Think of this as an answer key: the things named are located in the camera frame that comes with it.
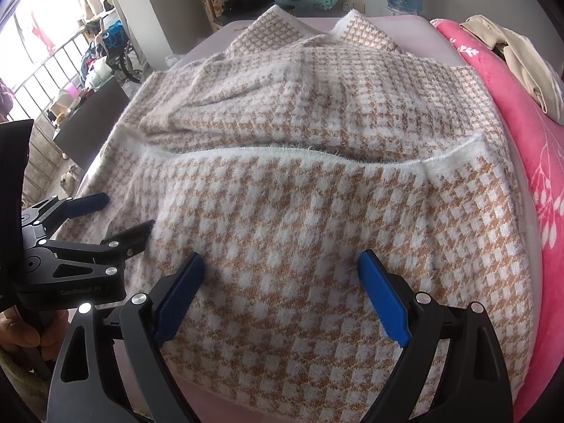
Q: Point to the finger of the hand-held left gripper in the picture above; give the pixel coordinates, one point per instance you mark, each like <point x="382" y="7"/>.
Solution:
<point x="127" y="238"/>
<point x="83" y="202"/>

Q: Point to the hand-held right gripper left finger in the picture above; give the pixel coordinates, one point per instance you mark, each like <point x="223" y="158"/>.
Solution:
<point x="180" y="299"/>

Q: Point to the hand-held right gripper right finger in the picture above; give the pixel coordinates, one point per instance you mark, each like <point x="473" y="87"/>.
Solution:
<point x="383" y="304"/>

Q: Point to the beige white houndstooth coat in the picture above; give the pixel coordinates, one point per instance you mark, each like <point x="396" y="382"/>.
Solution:
<point x="308" y="185"/>

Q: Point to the person's left hand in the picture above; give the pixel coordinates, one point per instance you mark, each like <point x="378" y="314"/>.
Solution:
<point x="20" y="330"/>

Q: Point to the dark grey board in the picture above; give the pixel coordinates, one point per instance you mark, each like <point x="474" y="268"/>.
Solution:
<point x="92" y="123"/>

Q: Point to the metal window railing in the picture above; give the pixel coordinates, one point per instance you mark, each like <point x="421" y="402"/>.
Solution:
<point x="48" y="79"/>

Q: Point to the white bag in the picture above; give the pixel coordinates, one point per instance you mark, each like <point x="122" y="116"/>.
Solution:
<point x="99" y="74"/>

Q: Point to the wheelchair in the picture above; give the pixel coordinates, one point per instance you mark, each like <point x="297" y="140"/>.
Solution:
<point x="127" y="57"/>

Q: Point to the hanging red cloth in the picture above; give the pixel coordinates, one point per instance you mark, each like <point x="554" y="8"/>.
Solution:
<point x="40" y="28"/>

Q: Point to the pink floral blanket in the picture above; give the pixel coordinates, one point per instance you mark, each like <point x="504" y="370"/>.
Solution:
<point x="542" y="211"/>

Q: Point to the black cloth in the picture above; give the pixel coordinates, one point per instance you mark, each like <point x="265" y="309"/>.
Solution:
<point x="251" y="2"/>

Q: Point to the white water dispenser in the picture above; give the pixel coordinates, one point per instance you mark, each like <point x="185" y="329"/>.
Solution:
<point x="398" y="12"/>

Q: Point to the white wall socket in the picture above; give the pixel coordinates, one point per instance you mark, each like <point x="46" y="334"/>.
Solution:
<point x="354" y="7"/>

